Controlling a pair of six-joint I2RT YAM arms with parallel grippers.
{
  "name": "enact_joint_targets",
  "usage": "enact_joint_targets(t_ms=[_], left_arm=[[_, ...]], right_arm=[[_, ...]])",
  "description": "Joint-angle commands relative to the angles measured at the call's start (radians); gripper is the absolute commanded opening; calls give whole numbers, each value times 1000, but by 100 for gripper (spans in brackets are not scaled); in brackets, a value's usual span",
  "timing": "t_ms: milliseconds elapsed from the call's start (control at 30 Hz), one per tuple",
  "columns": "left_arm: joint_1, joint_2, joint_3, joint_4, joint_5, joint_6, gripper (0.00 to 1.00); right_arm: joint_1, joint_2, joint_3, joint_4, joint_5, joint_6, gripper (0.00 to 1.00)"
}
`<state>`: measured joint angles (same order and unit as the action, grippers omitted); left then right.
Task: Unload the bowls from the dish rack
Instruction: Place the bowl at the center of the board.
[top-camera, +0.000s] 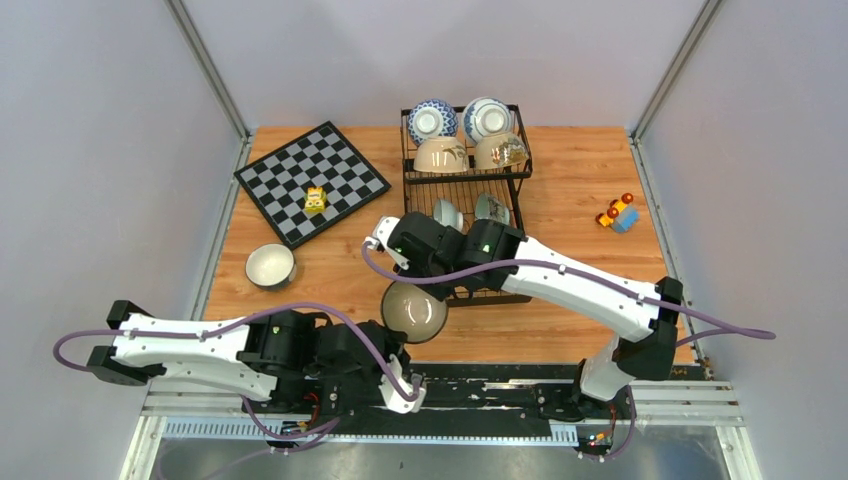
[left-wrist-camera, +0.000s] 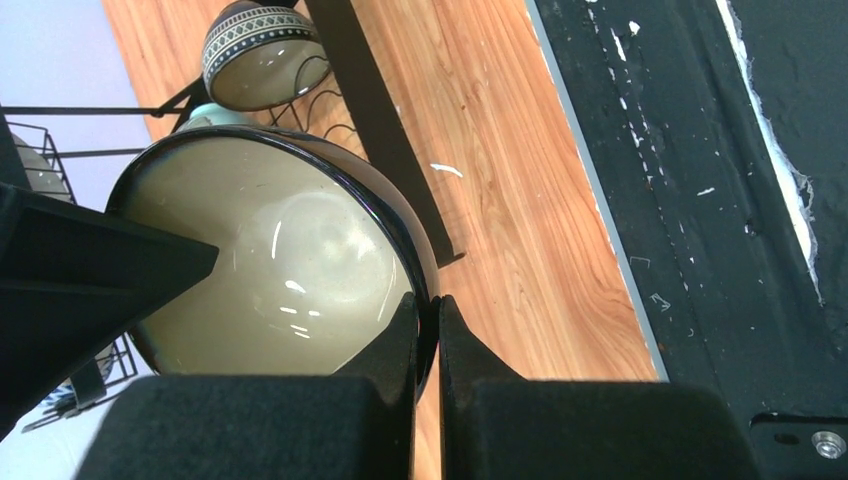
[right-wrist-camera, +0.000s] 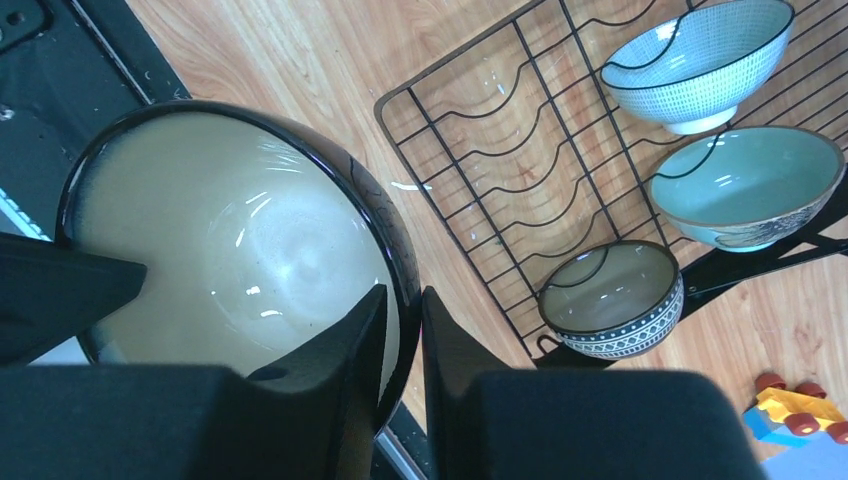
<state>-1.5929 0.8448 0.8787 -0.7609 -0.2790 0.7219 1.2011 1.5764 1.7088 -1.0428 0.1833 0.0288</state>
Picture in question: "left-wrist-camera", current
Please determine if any dark blue glazed bowl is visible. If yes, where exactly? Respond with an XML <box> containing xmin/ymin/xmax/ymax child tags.
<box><xmin>106</xmin><ymin>125</ymin><xmax>440</xmax><ymax>375</ymax></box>

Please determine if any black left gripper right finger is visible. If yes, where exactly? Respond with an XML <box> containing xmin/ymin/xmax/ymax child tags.
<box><xmin>438</xmin><ymin>296</ymin><xmax>760</xmax><ymax>479</ymax></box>

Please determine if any green floral bowl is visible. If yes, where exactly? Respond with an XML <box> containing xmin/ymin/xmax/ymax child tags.
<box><xmin>176</xmin><ymin>102</ymin><xmax>258</xmax><ymax>132</ymax></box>

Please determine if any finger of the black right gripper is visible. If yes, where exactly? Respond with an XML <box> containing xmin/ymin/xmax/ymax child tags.
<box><xmin>1</xmin><ymin>184</ymin><xmax>219</xmax><ymax>436</ymax></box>

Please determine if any black wire dish rack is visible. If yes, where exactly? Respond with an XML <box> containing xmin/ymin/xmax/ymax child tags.
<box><xmin>0</xmin><ymin>0</ymin><xmax>467</xmax><ymax>435</ymax></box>

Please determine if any cream painted bowl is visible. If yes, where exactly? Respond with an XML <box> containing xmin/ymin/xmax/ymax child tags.
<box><xmin>12</xmin><ymin>134</ymin><xmax>76</xmax><ymax>204</ymax></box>

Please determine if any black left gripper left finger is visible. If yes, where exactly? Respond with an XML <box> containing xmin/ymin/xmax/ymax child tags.
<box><xmin>77</xmin><ymin>294</ymin><xmax>418</xmax><ymax>479</ymax></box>

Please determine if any blue white patterned bowl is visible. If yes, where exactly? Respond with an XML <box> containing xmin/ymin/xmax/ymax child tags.
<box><xmin>202</xmin><ymin>1</ymin><xmax>331</xmax><ymax>112</ymax></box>

